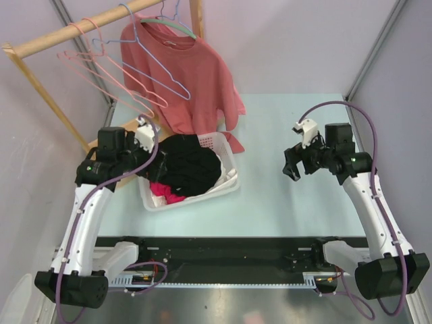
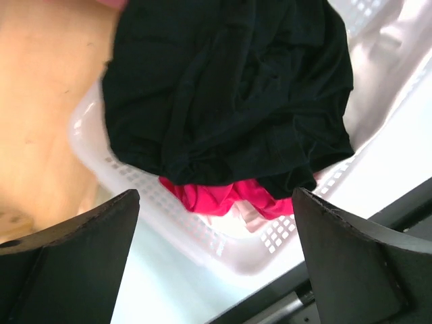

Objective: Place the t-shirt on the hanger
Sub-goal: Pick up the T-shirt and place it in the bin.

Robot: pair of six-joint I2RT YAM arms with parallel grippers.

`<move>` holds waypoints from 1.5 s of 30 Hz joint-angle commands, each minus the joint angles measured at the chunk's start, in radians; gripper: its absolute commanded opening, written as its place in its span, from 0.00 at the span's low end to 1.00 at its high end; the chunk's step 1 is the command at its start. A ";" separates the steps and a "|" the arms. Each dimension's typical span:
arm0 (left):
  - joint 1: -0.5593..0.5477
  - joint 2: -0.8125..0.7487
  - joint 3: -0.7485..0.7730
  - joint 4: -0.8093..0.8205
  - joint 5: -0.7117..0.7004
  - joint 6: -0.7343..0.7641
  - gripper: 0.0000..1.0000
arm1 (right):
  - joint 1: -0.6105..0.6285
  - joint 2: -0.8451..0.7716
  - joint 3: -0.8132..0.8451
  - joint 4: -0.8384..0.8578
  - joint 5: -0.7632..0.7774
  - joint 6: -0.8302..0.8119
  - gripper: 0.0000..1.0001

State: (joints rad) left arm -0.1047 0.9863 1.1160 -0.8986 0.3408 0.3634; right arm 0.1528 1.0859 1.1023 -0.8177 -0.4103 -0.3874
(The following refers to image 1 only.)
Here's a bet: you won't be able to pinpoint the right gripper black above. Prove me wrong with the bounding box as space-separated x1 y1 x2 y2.
282 131 334 182

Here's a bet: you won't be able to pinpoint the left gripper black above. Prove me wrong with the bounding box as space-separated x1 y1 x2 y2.
116 131 166 182

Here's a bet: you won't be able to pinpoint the black t shirt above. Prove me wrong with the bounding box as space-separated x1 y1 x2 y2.
150 134 221 197

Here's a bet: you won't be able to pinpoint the light blue wire hanger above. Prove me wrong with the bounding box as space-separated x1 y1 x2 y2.
92 3 191 101

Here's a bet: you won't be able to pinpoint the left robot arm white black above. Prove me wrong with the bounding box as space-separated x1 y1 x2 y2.
34 122 159 308

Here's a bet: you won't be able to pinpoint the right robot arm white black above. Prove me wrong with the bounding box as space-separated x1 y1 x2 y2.
283 119 430 300

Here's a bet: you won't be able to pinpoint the salmon red t shirt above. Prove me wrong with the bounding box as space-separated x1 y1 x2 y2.
120 16 246 153

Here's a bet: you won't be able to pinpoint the green hanger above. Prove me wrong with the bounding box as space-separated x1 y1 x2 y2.
140 18 197 39

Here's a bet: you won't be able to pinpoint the magenta pink garment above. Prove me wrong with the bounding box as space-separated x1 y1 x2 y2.
150 182 186 207

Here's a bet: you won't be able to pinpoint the white plastic laundry basket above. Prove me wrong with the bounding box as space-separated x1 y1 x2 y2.
138 132 240 211

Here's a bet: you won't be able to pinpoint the white garment in basket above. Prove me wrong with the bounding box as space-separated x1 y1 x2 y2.
205 163 238 194

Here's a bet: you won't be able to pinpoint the wooden clothes rack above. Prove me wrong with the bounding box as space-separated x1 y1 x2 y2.
0 0 203 190

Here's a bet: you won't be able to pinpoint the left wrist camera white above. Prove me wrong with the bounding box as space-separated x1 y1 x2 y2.
134 117 160 153

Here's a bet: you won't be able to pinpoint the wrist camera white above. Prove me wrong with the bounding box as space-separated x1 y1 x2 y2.
134 117 160 153
292 118 319 149

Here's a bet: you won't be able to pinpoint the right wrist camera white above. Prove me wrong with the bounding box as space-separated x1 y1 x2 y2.
292 118 319 149

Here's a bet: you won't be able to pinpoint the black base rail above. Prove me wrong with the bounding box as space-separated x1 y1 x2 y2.
94 236 369 284

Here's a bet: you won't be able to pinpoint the white cable duct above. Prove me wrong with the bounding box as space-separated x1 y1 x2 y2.
109 271 340 291

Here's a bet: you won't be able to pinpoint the pink wire hanger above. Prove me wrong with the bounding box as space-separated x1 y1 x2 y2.
57 22 168 117
57 22 157 118

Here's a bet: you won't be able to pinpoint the blue wire hanger far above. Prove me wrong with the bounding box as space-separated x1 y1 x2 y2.
159 0 191 32

